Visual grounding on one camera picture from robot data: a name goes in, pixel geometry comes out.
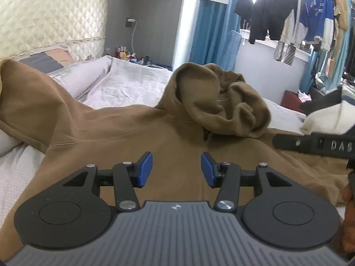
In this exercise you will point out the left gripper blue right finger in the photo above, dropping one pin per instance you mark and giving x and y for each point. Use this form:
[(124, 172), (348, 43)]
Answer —
[(224, 176)]

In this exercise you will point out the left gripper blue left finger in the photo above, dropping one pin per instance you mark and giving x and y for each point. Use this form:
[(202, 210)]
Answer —
[(126, 177)]

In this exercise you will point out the brown hoodie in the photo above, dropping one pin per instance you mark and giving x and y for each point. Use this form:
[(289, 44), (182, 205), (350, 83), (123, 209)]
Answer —
[(203, 109)]

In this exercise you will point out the person's right hand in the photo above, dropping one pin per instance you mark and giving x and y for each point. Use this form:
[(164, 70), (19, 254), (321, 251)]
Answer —
[(347, 237)]

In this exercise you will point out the red storage box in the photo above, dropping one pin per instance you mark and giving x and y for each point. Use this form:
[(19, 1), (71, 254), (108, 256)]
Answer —
[(291, 101)]

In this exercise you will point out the light grey duvet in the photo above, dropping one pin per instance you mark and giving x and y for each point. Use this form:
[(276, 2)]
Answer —
[(91, 83)]

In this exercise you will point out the striped hanging garment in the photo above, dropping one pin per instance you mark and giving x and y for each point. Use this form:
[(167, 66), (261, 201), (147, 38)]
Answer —
[(285, 53)]

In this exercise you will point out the bottles on nightstand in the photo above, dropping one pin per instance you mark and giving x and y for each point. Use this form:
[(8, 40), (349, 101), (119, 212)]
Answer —
[(123, 54)]

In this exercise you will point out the blue covered chair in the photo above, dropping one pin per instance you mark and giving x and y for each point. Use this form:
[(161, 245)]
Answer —
[(228, 50)]

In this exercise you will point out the blue white hanging jacket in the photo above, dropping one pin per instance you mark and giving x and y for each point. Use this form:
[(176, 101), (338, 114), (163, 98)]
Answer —
[(316, 24)]

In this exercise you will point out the patchwork pillow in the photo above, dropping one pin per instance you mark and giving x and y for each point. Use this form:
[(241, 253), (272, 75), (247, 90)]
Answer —
[(48, 61)]

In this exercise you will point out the tan hanging coat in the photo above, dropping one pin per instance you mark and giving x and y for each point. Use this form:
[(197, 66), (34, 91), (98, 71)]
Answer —
[(341, 14)]

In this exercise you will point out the blue curtain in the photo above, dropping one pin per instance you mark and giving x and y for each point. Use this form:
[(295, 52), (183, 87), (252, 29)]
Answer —
[(214, 21)]

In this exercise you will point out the black hanging jacket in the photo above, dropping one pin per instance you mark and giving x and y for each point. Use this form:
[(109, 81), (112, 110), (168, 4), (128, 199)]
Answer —
[(265, 17)]

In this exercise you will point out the wall socket with charger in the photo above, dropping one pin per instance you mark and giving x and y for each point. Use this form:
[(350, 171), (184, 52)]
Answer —
[(130, 22)]

